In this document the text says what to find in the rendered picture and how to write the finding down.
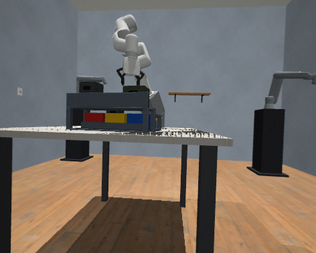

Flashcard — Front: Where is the yellow bin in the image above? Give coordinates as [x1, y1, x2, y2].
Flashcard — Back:
[105, 113, 127, 123]

